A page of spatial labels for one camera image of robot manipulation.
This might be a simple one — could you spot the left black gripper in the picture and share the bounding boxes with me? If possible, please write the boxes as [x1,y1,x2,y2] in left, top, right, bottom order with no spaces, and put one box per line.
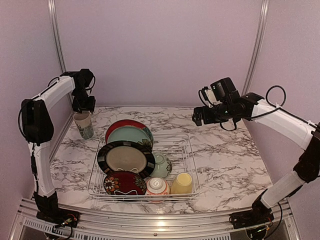
[71,86,96,113]

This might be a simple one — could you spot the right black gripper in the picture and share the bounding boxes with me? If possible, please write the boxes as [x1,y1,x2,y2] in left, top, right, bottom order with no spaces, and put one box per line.
[192,101,234,127]

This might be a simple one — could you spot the floral ceramic tumbler cup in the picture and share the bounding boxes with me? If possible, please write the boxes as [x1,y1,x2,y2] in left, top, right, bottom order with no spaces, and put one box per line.
[73,114,94,140]

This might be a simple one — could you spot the red plate with teal flower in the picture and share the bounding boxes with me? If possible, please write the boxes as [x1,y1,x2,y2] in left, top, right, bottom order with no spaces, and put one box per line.
[105,119,150,142]

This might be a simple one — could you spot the yellow mug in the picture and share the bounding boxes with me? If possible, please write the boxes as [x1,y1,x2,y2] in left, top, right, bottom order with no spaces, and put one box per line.
[170,172,193,195]

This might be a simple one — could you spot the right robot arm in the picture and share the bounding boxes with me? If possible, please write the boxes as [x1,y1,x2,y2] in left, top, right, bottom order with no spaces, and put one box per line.
[192,77,320,224]

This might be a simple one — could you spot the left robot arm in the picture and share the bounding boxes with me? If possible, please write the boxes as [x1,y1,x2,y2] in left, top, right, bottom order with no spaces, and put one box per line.
[18,68,96,223]

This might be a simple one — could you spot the light teal plate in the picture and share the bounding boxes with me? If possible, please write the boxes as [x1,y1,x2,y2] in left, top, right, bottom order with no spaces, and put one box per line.
[106,126,154,152]

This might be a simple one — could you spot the black rimmed grey plate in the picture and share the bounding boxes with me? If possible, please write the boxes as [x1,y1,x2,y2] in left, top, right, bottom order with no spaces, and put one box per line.
[96,140,156,178]

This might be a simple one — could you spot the pale green ceramic bowl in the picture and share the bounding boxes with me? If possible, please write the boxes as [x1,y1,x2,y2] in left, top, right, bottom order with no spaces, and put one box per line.
[150,153,173,178]

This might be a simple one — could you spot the dark red floral plate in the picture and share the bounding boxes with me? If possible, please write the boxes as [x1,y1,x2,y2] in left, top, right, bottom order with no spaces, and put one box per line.
[103,170,147,196]

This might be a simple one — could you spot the white and pink bowl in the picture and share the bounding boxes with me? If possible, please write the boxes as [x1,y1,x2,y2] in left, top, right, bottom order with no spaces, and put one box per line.
[145,177,171,195]

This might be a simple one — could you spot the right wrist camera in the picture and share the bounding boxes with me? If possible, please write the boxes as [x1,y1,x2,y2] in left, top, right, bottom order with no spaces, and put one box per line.
[198,86,218,108]

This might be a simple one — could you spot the white wire dish rack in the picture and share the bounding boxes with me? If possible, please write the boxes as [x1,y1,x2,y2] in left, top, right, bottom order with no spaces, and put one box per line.
[87,133,201,203]

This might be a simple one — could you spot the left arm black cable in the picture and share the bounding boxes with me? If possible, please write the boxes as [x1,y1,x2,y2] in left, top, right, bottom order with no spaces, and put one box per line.
[17,73,97,176]

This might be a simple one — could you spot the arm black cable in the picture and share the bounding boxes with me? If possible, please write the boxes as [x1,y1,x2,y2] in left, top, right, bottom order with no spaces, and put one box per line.
[218,85,320,132]
[17,73,97,176]

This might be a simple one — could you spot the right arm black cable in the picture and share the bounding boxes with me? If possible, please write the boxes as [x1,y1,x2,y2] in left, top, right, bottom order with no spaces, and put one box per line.
[218,85,320,132]

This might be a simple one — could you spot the right aluminium frame post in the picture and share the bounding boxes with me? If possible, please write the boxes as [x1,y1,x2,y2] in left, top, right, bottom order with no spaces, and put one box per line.
[242,0,270,95]

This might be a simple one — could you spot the aluminium frame post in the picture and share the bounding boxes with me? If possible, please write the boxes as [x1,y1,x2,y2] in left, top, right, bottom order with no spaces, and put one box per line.
[47,0,66,73]
[242,0,270,95]

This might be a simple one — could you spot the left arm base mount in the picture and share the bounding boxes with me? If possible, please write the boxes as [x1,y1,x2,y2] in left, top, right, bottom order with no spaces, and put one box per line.
[36,208,80,228]

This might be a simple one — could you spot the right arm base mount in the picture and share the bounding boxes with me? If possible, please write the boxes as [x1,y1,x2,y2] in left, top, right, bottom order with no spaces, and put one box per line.
[229,209,274,229]

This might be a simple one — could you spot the left aluminium frame post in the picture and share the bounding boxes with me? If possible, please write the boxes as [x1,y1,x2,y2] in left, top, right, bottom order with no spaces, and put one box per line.
[47,0,66,73]

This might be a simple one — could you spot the aluminium front frame rail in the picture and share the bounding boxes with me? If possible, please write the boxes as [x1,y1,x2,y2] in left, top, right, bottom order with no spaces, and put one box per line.
[8,199,301,240]

